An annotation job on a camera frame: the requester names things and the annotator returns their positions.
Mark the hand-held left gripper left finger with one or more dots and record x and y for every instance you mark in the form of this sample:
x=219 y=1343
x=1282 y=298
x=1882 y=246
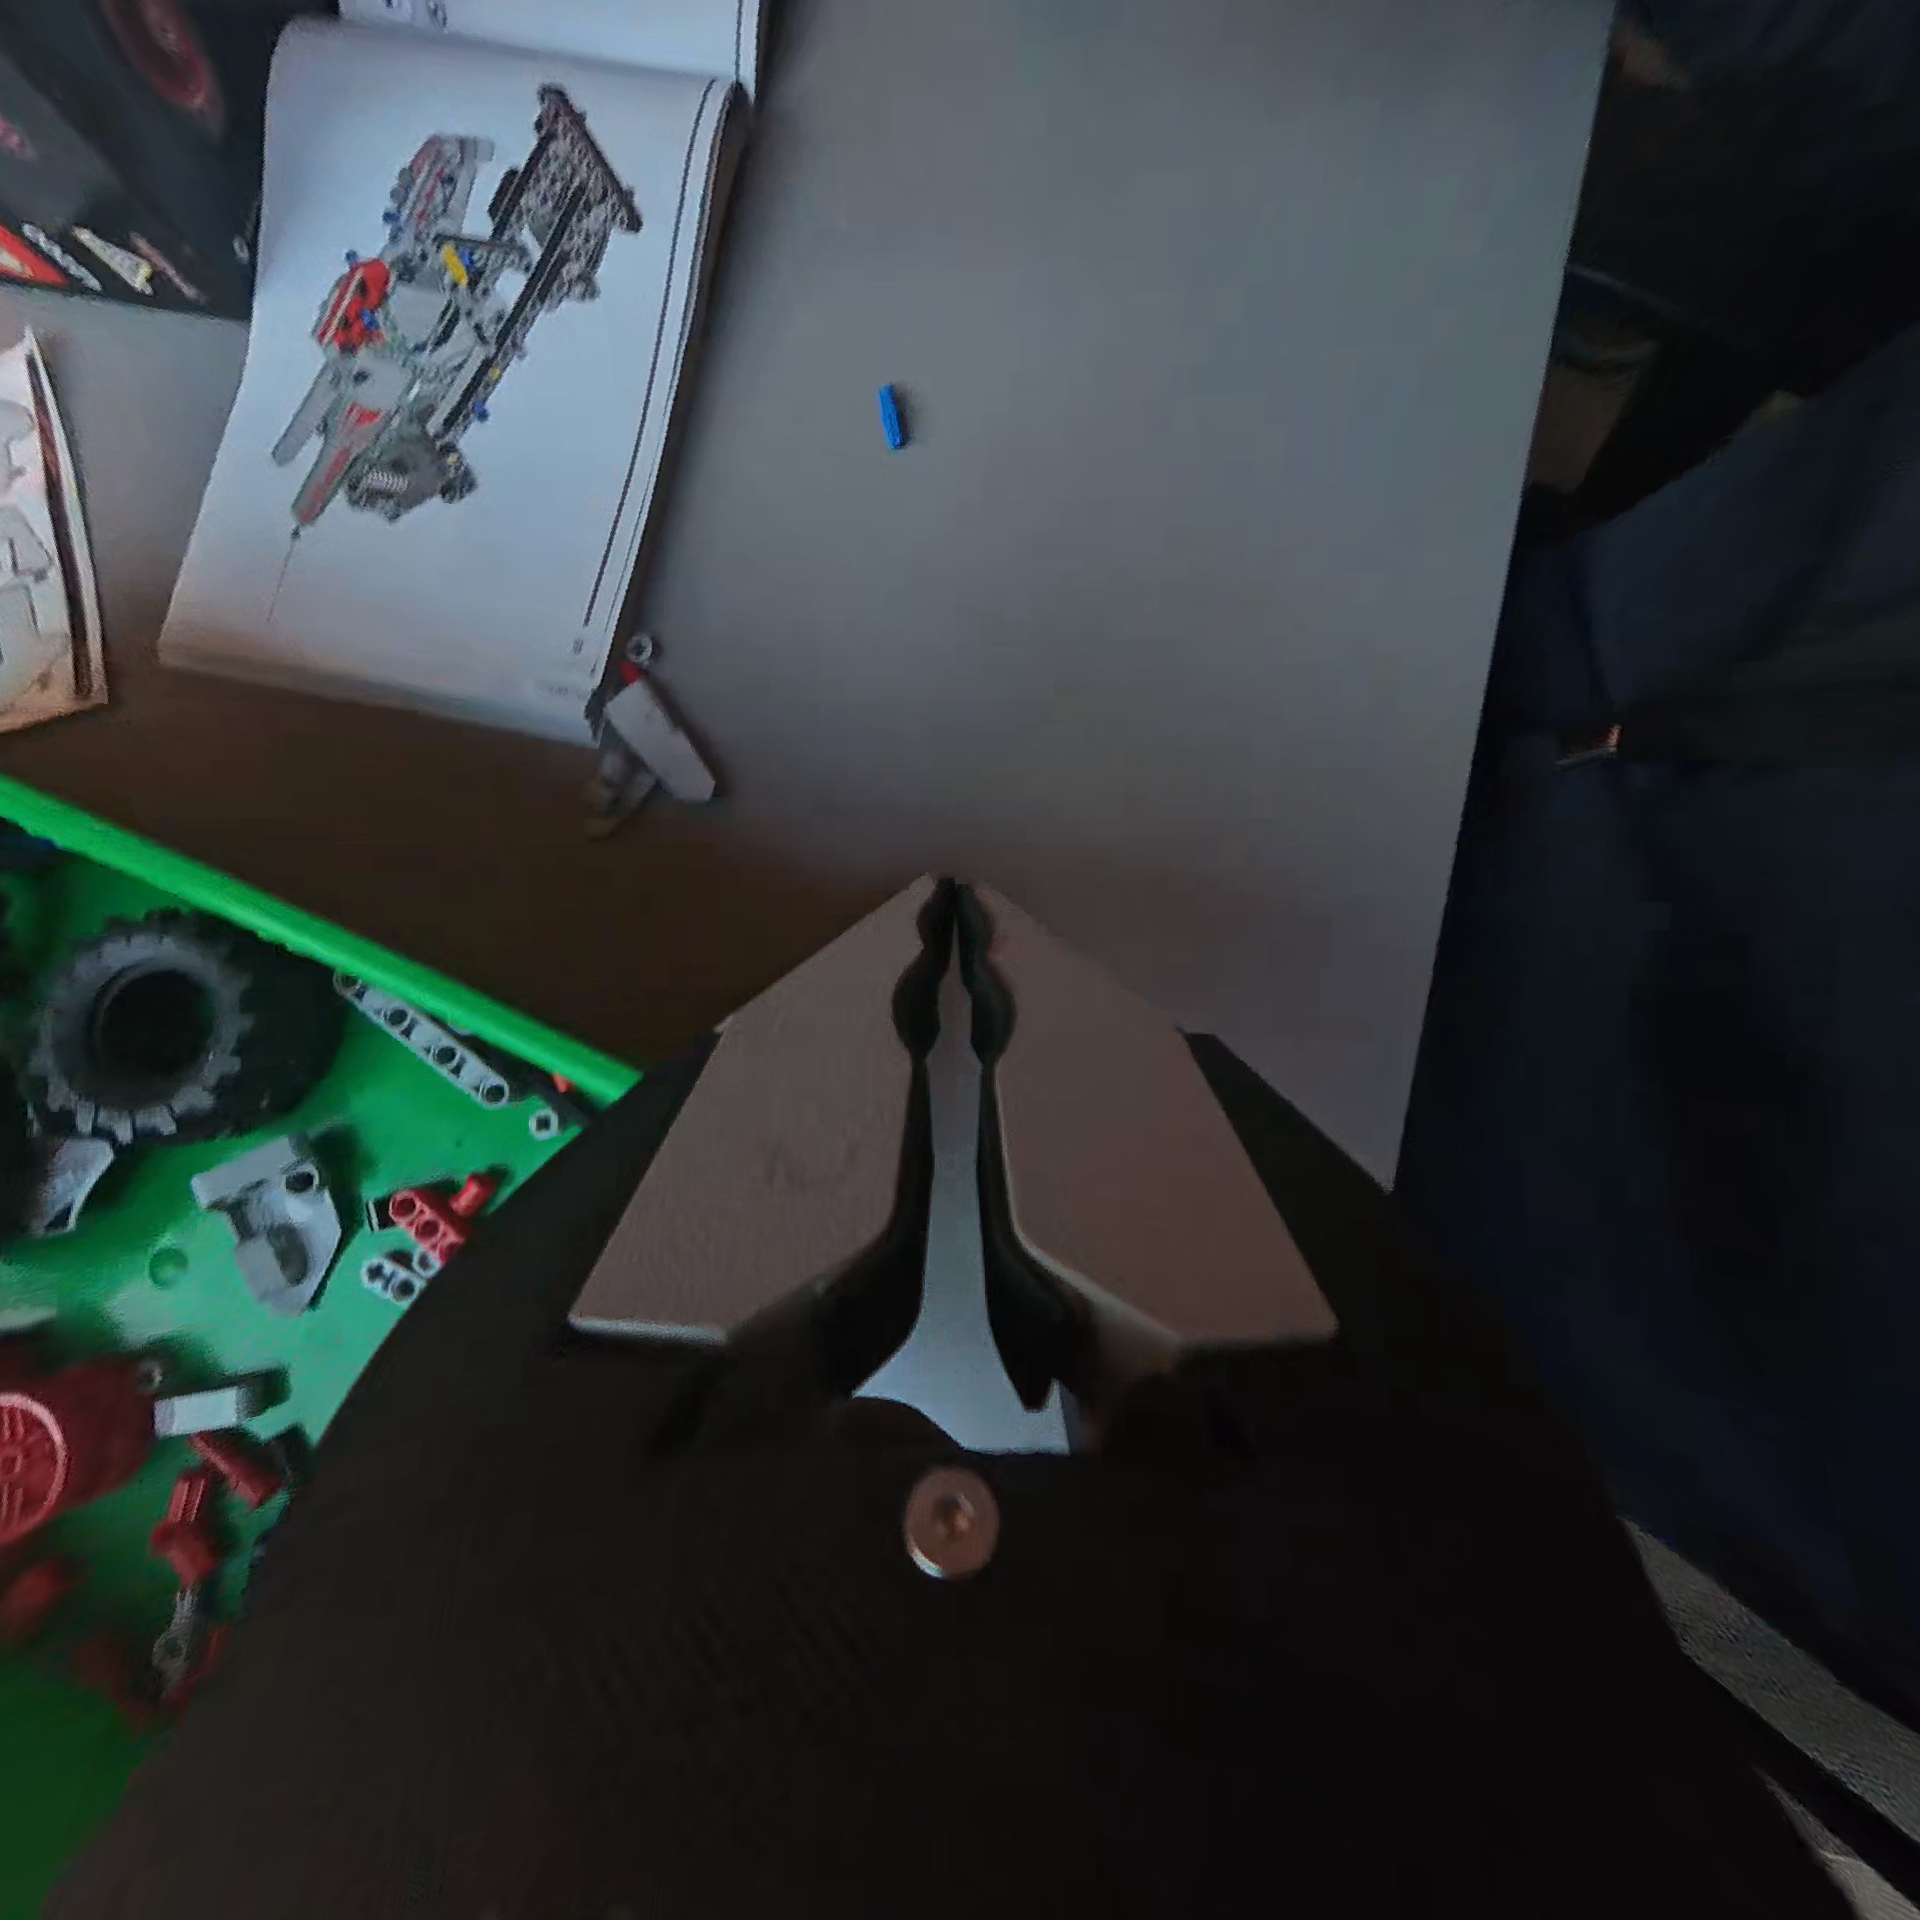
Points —
x=751 y=1172

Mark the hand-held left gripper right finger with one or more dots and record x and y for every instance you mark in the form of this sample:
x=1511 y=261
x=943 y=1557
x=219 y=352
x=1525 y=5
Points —
x=1142 y=1184

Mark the person's legs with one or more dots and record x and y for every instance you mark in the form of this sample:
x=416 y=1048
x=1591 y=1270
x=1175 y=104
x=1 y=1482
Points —
x=1695 y=975

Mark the small grey lego block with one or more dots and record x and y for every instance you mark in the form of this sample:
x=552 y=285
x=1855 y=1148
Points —
x=217 y=1406

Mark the group of small red lego pieces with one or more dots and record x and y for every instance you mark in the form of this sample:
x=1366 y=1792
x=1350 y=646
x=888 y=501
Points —
x=194 y=1530

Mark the black lego box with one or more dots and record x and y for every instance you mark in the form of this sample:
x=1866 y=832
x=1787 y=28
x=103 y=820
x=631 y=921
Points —
x=135 y=165

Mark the long grey lego beam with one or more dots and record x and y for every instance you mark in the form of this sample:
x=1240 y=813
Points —
x=434 y=1041

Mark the red lego beam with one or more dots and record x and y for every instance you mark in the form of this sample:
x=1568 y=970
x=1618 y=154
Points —
x=432 y=1218

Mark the open lego instruction booklet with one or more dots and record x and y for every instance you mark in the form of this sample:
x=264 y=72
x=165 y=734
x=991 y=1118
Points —
x=451 y=600

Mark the red lego wheel rim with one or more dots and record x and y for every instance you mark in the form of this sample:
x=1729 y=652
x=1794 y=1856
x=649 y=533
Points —
x=66 y=1440

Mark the grey curved lego piece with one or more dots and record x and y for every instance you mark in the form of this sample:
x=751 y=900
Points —
x=66 y=1182

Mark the green plastic tray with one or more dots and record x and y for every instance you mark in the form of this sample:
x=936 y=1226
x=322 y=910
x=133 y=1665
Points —
x=390 y=1141

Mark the small grey lego assembly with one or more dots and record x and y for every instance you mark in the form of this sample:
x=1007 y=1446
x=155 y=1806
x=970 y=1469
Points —
x=661 y=744

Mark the grey lego panel piece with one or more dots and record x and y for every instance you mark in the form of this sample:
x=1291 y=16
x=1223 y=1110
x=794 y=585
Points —
x=277 y=1215

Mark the black lego tire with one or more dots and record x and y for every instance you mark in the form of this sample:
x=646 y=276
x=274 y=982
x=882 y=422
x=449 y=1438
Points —
x=225 y=1036

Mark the blue lego pin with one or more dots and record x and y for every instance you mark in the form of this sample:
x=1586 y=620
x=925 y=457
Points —
x=894 y=416

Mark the thin grey lego beam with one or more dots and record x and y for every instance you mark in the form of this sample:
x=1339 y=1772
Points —
x=398 y=1281

